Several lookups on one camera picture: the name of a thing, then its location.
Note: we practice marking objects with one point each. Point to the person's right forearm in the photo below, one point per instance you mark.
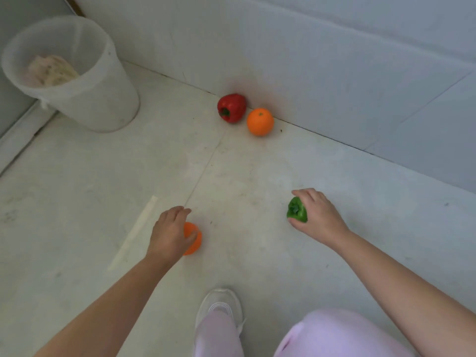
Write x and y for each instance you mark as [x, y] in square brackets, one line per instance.
[409, 290]

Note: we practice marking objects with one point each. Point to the green bell pepper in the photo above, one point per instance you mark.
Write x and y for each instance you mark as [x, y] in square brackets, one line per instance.
[296, 211]

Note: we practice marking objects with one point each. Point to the person's left hand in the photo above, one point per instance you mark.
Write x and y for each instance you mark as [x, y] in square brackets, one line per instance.
[167, 237]

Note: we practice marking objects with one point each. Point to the red bell pepper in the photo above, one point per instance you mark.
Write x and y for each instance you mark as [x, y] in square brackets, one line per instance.
[232, 107]

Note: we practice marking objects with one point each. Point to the person's left forearm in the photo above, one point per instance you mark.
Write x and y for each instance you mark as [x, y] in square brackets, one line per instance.
[108, 308]

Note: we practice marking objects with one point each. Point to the grey kitchen base cabinets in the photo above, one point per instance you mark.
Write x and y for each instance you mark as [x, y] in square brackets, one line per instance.
[7, 111]

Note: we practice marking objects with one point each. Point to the person's right hand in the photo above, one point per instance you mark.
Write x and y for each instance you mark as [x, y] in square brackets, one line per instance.
[323, 223]

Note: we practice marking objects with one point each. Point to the orange fruit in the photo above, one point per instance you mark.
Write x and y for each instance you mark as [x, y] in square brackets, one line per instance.
[194, 247]
[260, 122]

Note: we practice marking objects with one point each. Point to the white sneaker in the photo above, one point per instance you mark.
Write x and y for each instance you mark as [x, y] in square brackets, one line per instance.
[219, 303]

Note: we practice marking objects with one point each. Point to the pink trousers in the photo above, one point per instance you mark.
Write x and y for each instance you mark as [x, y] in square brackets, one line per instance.
[334, 338]

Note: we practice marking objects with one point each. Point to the white plastic trash bin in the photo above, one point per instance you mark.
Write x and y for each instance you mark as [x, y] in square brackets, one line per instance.
[100, 100]

